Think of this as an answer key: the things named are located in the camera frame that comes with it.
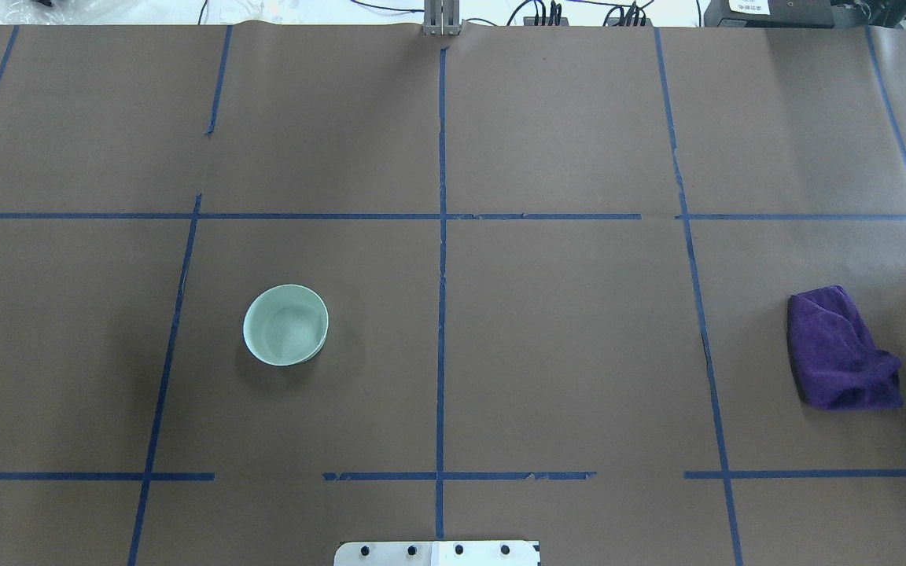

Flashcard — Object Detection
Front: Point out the purple cloth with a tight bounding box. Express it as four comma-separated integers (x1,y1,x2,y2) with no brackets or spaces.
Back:
786,285,904,411

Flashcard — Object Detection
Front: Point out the light green ceramic bowl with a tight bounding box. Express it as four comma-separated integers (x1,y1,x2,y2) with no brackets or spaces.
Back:
241,284,330,368

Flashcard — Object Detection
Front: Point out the black device with label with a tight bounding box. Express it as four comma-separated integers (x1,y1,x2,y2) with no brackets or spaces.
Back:
702,1,834,29

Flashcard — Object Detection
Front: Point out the black power strip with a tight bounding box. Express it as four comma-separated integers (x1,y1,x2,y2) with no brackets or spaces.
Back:
522,14,569,28

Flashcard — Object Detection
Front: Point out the aluminium frame post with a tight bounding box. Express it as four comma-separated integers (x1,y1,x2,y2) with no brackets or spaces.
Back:
423,0,463,37

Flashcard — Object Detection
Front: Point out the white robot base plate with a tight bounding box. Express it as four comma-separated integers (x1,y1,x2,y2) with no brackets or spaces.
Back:
333,540,542,565

